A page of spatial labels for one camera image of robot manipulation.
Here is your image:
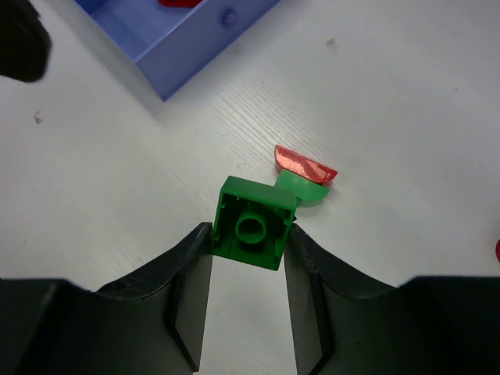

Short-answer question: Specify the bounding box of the red half-round lego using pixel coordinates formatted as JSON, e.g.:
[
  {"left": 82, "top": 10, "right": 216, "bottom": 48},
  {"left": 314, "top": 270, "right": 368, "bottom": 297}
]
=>
[{"left": 273, "top": 145, "right": 338, "bottom": 185}]

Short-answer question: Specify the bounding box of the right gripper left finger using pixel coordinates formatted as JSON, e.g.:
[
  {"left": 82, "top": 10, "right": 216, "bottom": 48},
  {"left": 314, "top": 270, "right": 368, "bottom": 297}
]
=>
[{"left": 1, "top": 223, "right": 212, "bottom": 374}]

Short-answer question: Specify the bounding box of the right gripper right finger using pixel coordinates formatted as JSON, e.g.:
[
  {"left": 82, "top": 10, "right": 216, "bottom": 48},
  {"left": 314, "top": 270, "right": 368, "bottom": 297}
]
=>
[{"left": 284, "top": 225, "right": 499, "bottom": 374}]

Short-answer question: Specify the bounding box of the green half-round lego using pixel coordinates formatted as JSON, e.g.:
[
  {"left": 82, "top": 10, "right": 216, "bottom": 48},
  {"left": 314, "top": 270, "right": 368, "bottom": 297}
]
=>
[{"left": 274, "top": 170, "right": 329, "bottom": 207}]

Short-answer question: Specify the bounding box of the red curved lego right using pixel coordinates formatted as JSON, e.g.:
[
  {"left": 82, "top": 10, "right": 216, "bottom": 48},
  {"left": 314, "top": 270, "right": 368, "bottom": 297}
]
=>
[{"left": 495, "top": 240, "right": 500, "bottom": 262}]

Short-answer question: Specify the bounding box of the green square lego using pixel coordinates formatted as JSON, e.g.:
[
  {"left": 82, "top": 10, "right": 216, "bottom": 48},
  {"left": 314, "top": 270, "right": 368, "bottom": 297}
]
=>
[{"left": 211, "top": 176, "right": 297, "bottom": 271}]

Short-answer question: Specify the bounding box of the red flower printed lego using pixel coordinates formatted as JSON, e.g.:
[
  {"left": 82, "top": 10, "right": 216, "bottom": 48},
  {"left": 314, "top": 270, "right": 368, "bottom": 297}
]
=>
[{"left": 158, "top": 0, "right": 202, "bottom": 9}]

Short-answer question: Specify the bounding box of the purple-blue large container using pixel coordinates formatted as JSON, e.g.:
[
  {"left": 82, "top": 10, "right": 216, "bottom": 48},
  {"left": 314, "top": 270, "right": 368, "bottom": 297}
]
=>
[{"left": 77, "top": 0, "right": 276, "bottom": 100}]

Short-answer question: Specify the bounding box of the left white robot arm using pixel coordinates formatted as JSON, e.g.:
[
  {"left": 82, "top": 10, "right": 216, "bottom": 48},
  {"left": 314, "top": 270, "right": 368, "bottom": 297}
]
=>
[{"left": 0, "top": 0, "right": 52, "bottom": 84}]

